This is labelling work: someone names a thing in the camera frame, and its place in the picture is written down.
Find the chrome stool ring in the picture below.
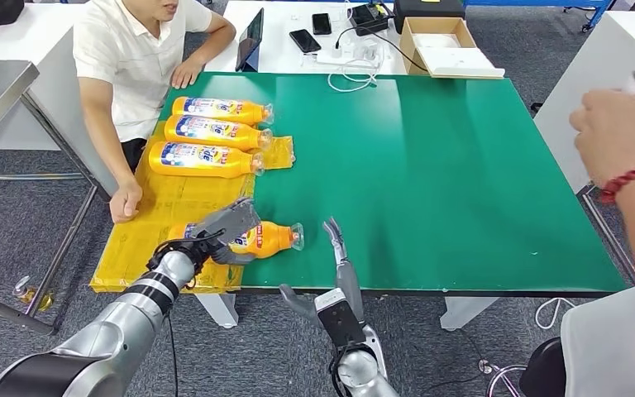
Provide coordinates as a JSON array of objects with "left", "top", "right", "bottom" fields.
[{"left": 479, "top": 358, "right": 527, "bottom": 397}]

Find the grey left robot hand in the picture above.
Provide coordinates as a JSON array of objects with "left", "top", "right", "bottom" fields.
[{"left": 189, "top": 197, "right": 262, "bottom": 267}]

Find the white table leg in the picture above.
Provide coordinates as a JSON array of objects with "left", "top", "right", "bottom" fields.
[
  {"left": 439, "top": 297, "right": 499, "bottom": 332},
  {"left": 193, "top": 294, "right": 241, "bottom": 330}
]

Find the person's hand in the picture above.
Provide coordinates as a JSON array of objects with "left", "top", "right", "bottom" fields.
[{"left": 568, "top": 88, "right": 635, "bottom": 188}]

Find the black charger device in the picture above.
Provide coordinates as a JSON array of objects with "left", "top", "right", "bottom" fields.
[{"left": 348, "top": 2, "right": 391, "bottom": 37}]

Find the open cardboard box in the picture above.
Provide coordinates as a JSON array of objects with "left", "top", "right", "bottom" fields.
[{"left": 399, "top": 17, "right": 506, "bottom": 80}]

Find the white desk with side panel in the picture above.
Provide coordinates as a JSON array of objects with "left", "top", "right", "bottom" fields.
[{"left": 0, "top": 2, "right": 122, "bottom": 199}]

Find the orange detergent bottle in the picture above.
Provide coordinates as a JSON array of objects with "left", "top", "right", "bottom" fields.
[
  {"left": 166, "top": 220, "right": 305, "bottom": 261},
  {"left": 163, "top": 114, "right": 274, "bottom": 152},
  {"left": 148, "top": 141, "right": 265, "bottom": 179},
  {"left": 170, "top": 96, "right": 275, "bottom": 127}
]

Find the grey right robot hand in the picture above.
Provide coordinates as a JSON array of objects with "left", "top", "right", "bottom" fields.
[{"left": 279, "top": 217, "right": 366, "bottom": 330}]

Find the white power strip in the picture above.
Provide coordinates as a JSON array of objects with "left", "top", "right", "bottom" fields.
[{"left": 315, "top": 42, "right": 383, "bottom": 68}]

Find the person's left hand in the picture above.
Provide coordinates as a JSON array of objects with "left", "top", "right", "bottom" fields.
[{"left": 170, "top": 57, "right": 206, "bottom": 90}]

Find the red bead bracelet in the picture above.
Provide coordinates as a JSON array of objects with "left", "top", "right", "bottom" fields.
[{"left": 599, "top": 159, "right": 635, "bottom": 205}]

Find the white flat box lid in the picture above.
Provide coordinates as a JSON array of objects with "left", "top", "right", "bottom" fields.
[{"left": 417, "top": 46, "right": 506, "bottom": 79}]

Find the black power cable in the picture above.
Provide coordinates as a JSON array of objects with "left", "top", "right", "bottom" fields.
[{"left": 335, "top": 26, "right": 428, "bottom": 74}]

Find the person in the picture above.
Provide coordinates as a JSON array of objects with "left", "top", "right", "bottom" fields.
[
  {"left": 72, "top": 0, "right": 237, "bottom": 225},
  {"left": 560, "top": 88, "right": 635, "bottom": 397}
]

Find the white desk with devices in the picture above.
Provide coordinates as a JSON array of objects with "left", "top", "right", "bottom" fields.
[{"left": 203, "top": 0, "right": 409, "bottom": 75}]

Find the white charging cable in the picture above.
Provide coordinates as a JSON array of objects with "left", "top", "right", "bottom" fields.
[{"left": 327, "top": 38, "right": 387, "bottom": 93}]

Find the person's right hand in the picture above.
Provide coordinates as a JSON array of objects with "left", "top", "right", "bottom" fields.
[{"left": 109, "top": 180, "right": 145, "bottom": 225}]

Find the white floor cable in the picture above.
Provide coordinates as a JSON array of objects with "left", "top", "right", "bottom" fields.
[{"left": 534, "top": 298, "right": 577, "bottom": 331}]

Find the white desk on metal frame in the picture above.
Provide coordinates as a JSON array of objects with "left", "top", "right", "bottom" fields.
[{"left": 533, "top": 11, "right": 635, "bottom": 283}]

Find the small bottle on floor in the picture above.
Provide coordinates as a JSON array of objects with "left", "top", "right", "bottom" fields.
[{"left": 13, "top": 275, "right": 55, "bottom": 313}]

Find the black round stool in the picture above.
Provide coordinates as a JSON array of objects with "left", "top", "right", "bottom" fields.
[{"left": 518, "top": 337, "right": 566, "bottom": 397}]

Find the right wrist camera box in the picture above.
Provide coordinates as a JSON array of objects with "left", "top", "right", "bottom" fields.
[{"left": 314, "top": 289, "right": 368, "bottom": 349}]

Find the yellow plastic sheet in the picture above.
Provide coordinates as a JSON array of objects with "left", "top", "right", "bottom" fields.
[{"left": 89, "top": 121, "right": 297, "bottom": 295}]

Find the white item inside carton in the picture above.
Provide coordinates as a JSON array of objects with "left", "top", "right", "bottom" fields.
[{"left": 412, "top": 32, "right": 461, "bottom": 50}]

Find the dark tablet on stand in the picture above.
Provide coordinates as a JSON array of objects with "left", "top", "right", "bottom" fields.
[{"left": 234, "top": 7, "right": 265, "bottom": 73}]

